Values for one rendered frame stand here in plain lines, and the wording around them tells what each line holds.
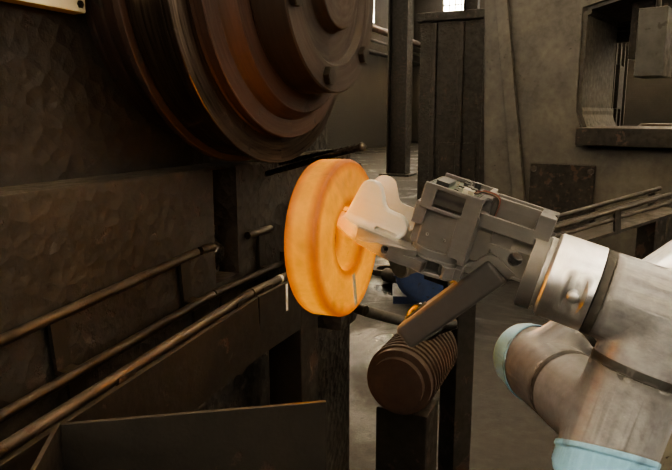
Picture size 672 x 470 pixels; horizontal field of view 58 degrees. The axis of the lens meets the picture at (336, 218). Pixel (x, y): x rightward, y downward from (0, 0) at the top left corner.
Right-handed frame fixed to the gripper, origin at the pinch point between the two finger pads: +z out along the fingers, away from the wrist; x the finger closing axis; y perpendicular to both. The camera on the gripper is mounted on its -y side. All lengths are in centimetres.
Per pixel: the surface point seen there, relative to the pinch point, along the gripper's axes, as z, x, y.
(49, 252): 25.5, 11.2, -10.8
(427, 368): -7, -44, -35
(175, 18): 22.5, 1.0, 14.6
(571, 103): 0, -287, 10
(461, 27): 105, -431, 41
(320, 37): 15.2, -18.3, 16.0
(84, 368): 19.0, 11.1, -21.7
